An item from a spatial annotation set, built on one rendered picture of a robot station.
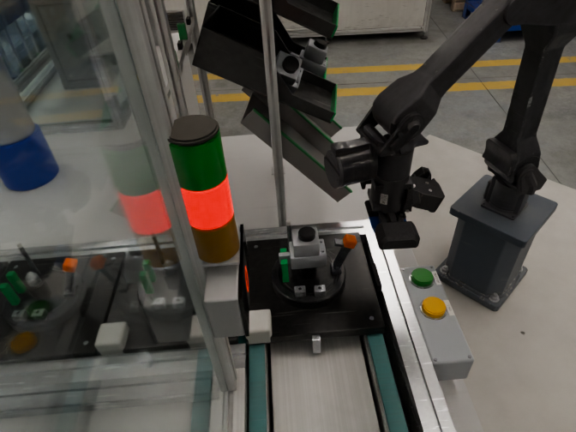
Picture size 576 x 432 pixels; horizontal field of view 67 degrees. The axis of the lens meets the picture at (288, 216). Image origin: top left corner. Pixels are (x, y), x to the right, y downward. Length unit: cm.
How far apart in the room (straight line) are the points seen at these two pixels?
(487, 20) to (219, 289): 47
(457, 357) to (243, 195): 71
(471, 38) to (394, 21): 421
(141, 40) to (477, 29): 43
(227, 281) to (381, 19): 443
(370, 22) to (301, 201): 374
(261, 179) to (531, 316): 76
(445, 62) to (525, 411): 59
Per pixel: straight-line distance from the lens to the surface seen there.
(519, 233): 87
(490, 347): 95
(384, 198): 70
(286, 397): 78
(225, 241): 47
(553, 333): 101
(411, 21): 488
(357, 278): 85
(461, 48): 64
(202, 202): 43
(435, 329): 81
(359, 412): 77
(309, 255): 76
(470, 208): 90
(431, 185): 74
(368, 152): 64
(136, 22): 37
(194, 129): 41
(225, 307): 49
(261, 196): 121
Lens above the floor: 161
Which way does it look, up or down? 41 degrees down
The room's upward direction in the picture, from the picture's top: 4 degrees counter-clockwise
